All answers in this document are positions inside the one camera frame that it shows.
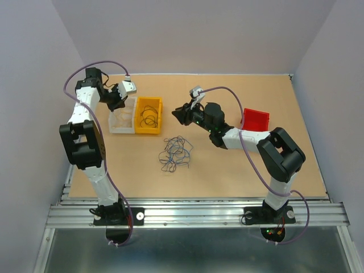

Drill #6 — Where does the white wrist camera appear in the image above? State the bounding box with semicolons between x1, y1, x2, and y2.
189;86;205;109
118;75;137;100

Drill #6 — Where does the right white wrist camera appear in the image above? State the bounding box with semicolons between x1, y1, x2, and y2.
189;86;205;109

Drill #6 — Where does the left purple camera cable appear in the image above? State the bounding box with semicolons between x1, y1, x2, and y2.
63;60;134;248

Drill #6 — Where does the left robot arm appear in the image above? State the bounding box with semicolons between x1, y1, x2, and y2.
59;67;135;226

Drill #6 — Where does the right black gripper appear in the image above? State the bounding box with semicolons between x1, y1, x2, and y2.
171;99;214;133

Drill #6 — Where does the thin wire bundle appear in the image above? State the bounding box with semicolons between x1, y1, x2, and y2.
158;135;194;173

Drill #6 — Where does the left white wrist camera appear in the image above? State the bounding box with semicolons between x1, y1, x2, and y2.
118;75;137;100

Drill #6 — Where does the white plastic bin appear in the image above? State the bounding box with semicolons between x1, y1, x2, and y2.
108;96;138;134

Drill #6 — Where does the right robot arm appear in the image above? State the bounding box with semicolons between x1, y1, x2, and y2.
172;102;306;225

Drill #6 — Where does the dark purple thin wire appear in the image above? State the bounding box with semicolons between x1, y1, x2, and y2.
139;105;159;128

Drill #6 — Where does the yellow plastic bin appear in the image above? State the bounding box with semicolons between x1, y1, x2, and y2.
134;97;163;135

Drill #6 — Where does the red plastic bin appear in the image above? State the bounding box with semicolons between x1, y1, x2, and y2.
242;108;270;132

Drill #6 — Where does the yellow thin wire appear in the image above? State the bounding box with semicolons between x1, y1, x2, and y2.
112;102;134;129

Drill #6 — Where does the aluminium front rail frame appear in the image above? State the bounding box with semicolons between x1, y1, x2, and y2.
45;198;350;229

